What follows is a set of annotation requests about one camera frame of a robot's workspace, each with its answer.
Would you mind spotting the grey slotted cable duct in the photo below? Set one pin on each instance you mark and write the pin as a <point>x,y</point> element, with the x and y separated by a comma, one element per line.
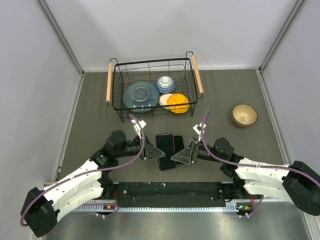
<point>228,207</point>

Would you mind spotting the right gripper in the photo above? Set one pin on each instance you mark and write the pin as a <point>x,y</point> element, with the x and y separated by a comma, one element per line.
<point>189,153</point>

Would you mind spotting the wooden basket handle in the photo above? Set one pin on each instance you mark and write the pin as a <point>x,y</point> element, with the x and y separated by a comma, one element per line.
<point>197,74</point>
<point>109,83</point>

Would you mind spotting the left wooden basket handle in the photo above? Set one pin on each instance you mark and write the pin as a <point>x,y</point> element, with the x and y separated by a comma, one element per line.
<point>109,83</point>

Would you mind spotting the brown ceramic bowl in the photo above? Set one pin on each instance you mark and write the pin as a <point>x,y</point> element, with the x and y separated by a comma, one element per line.
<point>244,115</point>

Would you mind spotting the blue glazed plate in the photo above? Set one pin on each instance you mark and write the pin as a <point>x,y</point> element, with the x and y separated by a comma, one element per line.
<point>141,96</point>

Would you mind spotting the right wooden basket handle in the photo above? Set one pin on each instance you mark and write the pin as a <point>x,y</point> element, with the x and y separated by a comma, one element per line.
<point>197,74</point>

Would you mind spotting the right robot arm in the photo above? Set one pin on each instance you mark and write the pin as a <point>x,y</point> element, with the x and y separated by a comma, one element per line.
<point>295,183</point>

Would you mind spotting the black phone case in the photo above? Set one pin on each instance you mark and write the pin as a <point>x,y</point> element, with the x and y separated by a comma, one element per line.
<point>178,143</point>
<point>157,147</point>

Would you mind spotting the white speckled bowl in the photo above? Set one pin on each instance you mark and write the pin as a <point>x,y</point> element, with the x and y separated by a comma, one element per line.
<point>163,100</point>

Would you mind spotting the blue white patterned bowl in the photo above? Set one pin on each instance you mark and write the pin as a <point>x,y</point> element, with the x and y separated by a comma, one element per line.
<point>165,85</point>

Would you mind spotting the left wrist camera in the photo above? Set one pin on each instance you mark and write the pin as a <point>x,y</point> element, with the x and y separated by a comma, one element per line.
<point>137,127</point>

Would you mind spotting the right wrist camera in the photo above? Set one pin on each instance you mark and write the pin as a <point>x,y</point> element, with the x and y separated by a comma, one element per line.
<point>199,129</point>

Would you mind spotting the orange bowl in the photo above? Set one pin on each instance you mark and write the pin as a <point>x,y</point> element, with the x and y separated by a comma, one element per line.
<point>178,103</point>

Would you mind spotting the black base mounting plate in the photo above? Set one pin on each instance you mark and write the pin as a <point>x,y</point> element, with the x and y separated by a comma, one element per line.
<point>215,190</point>

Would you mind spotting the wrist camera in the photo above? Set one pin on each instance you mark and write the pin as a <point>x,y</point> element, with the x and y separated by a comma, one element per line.
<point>137,127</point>
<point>199,129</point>

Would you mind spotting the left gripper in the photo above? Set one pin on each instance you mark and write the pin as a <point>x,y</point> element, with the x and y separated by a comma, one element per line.
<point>149,151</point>

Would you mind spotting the black wire dish basket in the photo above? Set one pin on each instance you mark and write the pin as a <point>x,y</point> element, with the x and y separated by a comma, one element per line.
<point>181,69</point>

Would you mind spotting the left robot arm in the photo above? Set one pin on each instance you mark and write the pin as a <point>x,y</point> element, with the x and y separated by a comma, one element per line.
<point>44,208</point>

